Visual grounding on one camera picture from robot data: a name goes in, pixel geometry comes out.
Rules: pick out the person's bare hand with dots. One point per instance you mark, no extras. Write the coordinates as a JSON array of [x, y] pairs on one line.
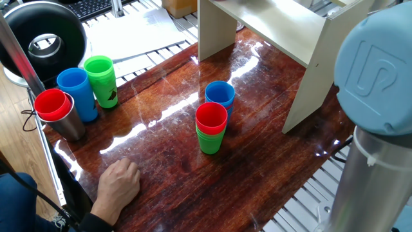
[[117, 187]]

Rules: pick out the green cup with black logo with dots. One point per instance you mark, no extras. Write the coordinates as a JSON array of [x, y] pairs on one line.
[[210, 143]]

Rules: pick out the red plastic cup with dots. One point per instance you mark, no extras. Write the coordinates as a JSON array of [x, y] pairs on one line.
[[51, 104], [211, 117]]

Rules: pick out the blue plastic cup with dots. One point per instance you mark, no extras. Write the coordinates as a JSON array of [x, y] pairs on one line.
[[220, 93], [77, 96]]

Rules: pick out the silver UR5 robot arm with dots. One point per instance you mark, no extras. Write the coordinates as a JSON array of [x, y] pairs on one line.
[[373, 80]]

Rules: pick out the light wooden shelf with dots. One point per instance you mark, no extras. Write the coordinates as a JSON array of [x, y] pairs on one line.
[[322, 64]]

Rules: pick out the stainless steel cup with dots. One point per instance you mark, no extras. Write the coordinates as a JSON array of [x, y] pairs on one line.
[[69, 127]]

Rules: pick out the left green plastic cup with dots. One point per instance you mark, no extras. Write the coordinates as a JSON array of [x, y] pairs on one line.
[[101, 80]]

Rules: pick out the white paper sheet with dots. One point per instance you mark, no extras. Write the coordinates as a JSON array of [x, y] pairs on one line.
[[135, 35]]

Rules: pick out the silver metal pole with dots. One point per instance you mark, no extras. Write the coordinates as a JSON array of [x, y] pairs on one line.
[[117, 8]]

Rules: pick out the black keyboard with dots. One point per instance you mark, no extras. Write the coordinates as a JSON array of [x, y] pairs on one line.
[[93, 8]]

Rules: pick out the brown cardboard box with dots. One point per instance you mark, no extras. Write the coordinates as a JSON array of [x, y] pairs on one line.
[[180, 8]]

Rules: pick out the clear plastic cup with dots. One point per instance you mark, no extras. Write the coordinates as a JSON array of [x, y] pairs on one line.
[[240, 26]]

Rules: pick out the aluminium frame post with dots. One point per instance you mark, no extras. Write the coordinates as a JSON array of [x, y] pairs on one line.
[[19, 54]]

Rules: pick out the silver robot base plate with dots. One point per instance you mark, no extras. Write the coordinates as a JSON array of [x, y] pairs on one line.
[[323, 214]]

